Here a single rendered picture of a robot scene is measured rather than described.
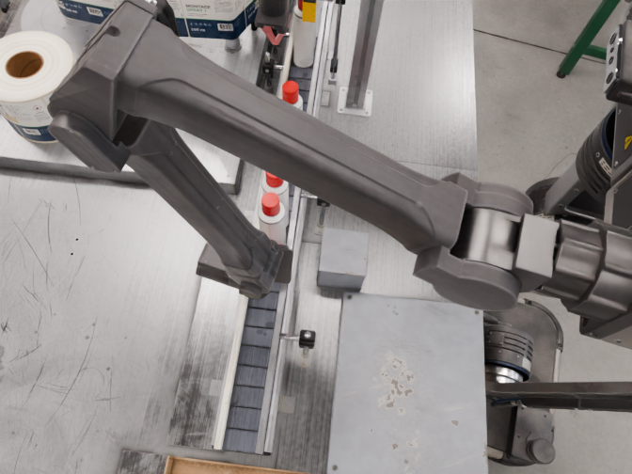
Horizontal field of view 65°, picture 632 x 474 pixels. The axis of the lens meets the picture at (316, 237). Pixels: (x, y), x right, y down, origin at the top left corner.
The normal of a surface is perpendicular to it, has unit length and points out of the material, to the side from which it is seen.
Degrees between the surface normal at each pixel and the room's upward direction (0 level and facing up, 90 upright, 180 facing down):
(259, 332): 0
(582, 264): 31
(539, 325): 0
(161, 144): 71
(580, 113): 0
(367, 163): 22
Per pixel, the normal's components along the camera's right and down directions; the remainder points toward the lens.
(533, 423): 0.04, -0.43
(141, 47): 0.37, -0.25
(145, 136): 0.91, 0.15
